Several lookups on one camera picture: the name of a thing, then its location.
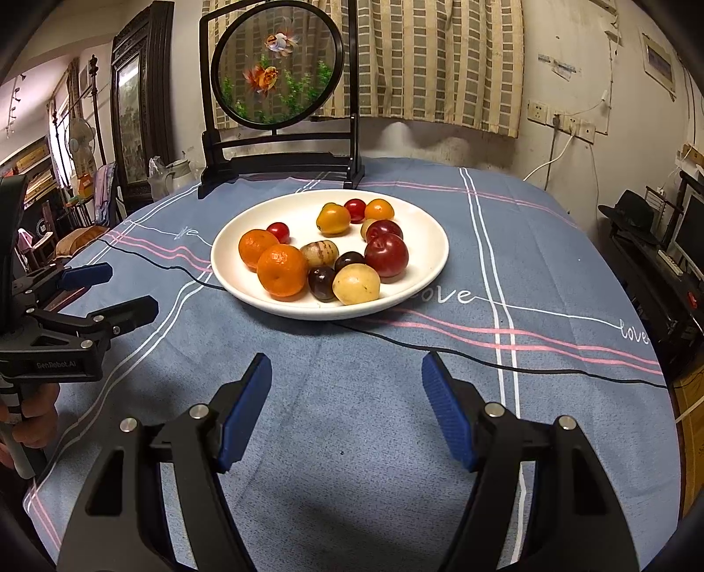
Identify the orange mandarin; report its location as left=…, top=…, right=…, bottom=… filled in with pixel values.
left=238, top=229, right=279, bottom=271
left=257, top=244, right=309, bottom=298

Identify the white kettle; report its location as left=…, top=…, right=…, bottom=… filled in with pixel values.
left=164, top=158, right=193, bottom=193

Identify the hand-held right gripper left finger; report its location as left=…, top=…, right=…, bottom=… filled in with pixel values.
left=56, top=353, right=273, bottom=572

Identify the large red plum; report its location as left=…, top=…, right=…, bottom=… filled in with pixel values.
left=364, top=232, right=411, bottom=284

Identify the black desk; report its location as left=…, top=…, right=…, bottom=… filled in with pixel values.
left=608, top=231, right=704, bottom=380

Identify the beige checked curtain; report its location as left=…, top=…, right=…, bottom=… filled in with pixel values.
left=201, top=0, right=526, bottom=138

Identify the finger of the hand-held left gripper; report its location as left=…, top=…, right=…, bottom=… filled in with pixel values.
left=14, top=262, right=114, bottom=298
left=27, top=295, right=160, bottom=343

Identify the thin black cable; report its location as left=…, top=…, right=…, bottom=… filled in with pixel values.
left=102, top=239, right=672, bottom=391

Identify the round goldfish screen black stand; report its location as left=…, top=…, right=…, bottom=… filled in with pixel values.
left=197, top=0, right=367, bottom=200

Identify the carved dark wood frame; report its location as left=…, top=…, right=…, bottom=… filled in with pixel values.
left=110, top=0, right=176, bottom=199

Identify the black hat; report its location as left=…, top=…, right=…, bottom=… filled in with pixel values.
left=598, top=190, right=661, bottom=246

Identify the framed wall picture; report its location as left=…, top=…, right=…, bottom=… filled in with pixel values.
left=641, top=33, right=678, bottom=103

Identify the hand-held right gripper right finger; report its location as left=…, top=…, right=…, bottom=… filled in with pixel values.
left=421, top=352, right=642, bottom=572

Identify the blue striped tablecloth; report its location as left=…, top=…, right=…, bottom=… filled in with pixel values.
left=22, top=157, right=683, bottom=572

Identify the white power cable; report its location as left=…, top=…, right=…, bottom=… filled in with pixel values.
left=522, top=129, right=576, bottom=182

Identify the small red plum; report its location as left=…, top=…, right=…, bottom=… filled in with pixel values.
left=367, top=219, right=404, bottom=243

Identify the clear plastic bag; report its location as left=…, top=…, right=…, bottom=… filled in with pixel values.
left=147, top=157, right=169, bottom=202

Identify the white fluffy cushion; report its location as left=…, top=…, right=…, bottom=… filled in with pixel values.
left=379, top=122, right=479, bottom=166

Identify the person's left hand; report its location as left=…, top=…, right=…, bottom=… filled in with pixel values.
left=0, top=382, right=61, bottom=469

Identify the white wall power strip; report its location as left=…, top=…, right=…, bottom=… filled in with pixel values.
left=551, top=113, right=596, bottom=145

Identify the computer monitor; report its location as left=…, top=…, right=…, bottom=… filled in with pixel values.
left=668, top=187, right=704, bottom=270

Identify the pale striped round fruit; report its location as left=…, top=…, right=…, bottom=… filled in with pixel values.
left=300, top=240, right=339, bottom=268

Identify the large yellow pear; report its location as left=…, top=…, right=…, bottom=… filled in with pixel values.
left=332, top=263, right=381, bottom=306

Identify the white standing fan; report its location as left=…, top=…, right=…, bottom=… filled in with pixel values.
left=66, top=117, right=95, bottom=166

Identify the white oval plate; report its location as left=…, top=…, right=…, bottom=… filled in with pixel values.
left=210, top=188, right=451, bottom=321

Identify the dark wooden coat stand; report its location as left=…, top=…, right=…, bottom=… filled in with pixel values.
left=85, top=54, right=111, bottom=166

